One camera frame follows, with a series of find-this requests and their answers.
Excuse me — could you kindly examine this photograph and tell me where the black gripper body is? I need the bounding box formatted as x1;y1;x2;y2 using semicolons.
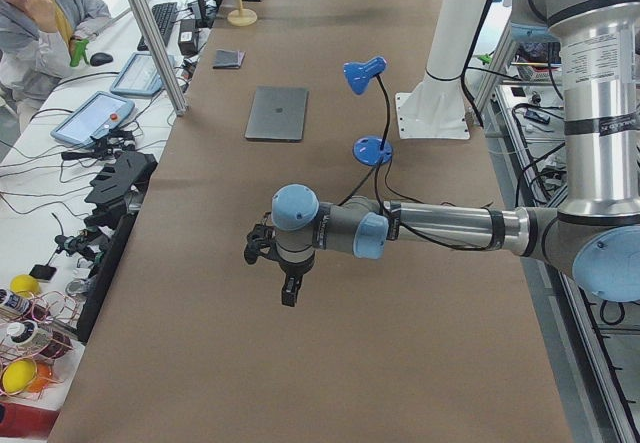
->
280;262;313;288

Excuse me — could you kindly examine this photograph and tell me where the grey laptop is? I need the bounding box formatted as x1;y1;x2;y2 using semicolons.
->
244;86;309;143

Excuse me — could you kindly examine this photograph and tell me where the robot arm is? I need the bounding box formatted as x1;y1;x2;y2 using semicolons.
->
268;0;639;306

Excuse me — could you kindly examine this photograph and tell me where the wooden stand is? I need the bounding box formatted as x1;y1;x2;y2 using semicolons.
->
227;0;258;27

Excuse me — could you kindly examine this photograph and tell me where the grey folded cloth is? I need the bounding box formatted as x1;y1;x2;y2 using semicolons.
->
212;49;245;69

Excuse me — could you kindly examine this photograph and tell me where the black power adapter box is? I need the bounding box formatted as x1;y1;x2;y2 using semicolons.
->
178;18;199;57

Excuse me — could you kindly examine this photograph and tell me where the blue desk lamp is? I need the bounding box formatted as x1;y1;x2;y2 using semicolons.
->
343;56;393;167

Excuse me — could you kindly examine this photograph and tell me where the black keyboard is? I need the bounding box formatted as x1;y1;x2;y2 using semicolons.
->
151;2;178;46

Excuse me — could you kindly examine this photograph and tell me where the black tool rack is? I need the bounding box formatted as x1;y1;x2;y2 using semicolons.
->
76;151;158;344

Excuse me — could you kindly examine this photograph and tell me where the far teach pendant tablet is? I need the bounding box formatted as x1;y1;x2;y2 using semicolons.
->
110;51;163;98

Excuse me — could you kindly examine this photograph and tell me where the teach pendant tablet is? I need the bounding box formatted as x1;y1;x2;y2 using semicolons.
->
50;91;135;147
110;51;163;98

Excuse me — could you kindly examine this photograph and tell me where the black computer mouse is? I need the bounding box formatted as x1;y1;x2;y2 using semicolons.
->
89;52;114;67

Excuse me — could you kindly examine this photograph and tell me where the near teach pendant tablet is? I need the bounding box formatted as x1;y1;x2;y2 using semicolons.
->
50;91;135;147

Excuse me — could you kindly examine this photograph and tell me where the yellow ball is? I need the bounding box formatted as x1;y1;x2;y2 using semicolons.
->
9;274;42;297

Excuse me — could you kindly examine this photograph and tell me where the seated person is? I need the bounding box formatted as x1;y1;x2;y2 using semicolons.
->
1;0;110;106

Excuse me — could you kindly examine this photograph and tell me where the yellow lemon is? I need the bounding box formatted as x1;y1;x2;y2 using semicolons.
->
1;359;37;395

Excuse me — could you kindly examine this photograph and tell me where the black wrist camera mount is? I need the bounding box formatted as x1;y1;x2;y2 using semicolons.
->
243;212;279;265

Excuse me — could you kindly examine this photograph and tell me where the black lamp power cable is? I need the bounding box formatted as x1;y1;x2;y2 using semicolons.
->
339;157;401;209

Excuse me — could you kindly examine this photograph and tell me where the aluminium frame post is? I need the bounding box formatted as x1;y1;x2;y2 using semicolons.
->
128;0;187;117

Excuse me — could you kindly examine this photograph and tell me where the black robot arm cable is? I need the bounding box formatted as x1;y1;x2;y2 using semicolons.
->
459;0;506;129

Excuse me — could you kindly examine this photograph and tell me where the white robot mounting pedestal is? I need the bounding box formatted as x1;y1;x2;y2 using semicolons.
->
396;0;493;140

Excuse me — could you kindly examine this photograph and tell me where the copper wire basket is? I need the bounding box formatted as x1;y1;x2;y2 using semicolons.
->
1;289;82;399

